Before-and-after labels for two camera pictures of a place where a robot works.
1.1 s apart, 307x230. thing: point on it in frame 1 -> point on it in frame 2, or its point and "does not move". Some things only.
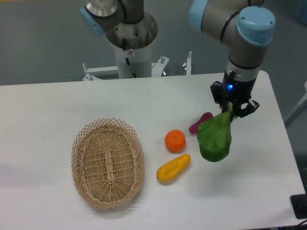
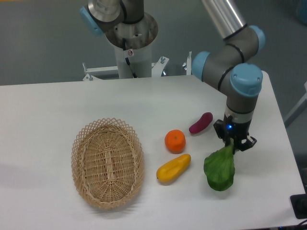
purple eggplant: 193,129 does not move
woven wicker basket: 107,163 does not move
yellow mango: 172,169 does not move
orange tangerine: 175,141 does not move
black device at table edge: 299,202 does not move
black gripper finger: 224,106 -> 227,141
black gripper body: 230,90 -> 228,129
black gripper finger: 250,109 -> 242,143
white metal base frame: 157,71 does not move
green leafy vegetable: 214,136 -> 219,168
